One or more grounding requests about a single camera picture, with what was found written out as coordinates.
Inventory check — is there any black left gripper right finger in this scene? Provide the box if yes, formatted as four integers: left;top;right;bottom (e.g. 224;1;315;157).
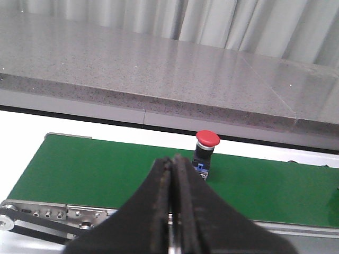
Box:
171;155;297;253

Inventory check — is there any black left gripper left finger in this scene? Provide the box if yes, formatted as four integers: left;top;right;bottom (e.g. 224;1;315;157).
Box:
63;157;172;253

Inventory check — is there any green conveyor belt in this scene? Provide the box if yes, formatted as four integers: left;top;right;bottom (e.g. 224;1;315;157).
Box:
8;134;338;227

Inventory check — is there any black conveyor drive belt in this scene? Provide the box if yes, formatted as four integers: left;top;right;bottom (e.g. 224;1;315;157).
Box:
1;208;87;244

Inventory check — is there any silver drive pulley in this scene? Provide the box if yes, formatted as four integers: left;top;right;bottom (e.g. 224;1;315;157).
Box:
0;214;15;231

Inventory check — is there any right stainless steel table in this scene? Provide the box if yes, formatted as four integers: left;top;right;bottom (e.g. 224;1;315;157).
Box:
242;53;338;138

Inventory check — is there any stainless steel table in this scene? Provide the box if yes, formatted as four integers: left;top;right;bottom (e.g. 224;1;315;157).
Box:
242;53;338;138
1;9;296;131

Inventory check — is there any left stainless steel table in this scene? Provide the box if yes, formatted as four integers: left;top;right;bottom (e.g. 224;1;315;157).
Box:
1;9;296;131

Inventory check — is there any grey pleated curtain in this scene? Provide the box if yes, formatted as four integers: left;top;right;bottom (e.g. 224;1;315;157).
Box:
1;0;338;68

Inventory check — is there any steel motor mount plate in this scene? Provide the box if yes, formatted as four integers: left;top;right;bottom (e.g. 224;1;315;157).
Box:
1;199;117;229

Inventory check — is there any aluminium conveyor side rail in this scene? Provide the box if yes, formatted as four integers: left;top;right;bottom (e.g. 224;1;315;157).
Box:
252;220;338;239

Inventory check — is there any black cable behind conveyor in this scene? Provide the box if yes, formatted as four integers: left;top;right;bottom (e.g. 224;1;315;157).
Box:
287;160;332;168

